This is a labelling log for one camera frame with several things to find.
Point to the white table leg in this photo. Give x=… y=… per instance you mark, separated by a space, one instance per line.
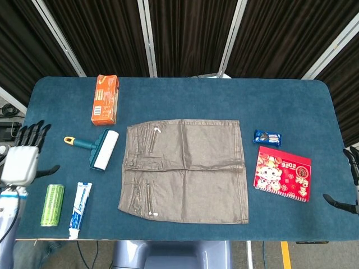
x=249 y=255

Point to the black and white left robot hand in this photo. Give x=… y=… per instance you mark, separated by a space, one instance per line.
x=21 y=165

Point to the dark teal table cloth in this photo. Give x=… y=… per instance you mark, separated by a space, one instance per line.
x=196 y=98

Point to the red spiral desk calendar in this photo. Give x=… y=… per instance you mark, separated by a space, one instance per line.
x=283 y=173

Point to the white partition frame post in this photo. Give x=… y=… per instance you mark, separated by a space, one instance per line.
x=11 y=99
x=231 y=39
x=332 y=50
x=148 y=39
x=60 y=39

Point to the blue denim trouser leg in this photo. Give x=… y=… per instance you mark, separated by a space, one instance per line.
x=36 y=256

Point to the white and blue toothpaste tube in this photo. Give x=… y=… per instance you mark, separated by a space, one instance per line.
x=81 y=204

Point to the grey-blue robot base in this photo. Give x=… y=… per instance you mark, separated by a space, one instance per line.
x=171 y=255

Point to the dark brown pleated curtain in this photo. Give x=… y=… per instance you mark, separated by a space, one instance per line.
x=190 y=33
x=19 y=42
x=106 y=33
x=286 y=36
x=346 y=92

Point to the brown leather skirt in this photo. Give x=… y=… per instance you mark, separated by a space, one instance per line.
x=190 y=173

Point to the blue cookie packet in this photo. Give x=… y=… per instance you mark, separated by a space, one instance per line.
x=267 y=138

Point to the green drink can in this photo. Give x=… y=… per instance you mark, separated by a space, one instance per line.
x=52 y=206

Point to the black floor equipment box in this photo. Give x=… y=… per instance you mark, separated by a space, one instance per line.
x=8 y=130

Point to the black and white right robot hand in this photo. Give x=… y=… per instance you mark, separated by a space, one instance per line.
x=354 y=168

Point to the yellow floor tape strip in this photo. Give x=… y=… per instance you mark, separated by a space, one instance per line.
x=286 y=255

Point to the orange cardboard box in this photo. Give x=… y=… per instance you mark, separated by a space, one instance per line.
x=105 y=101

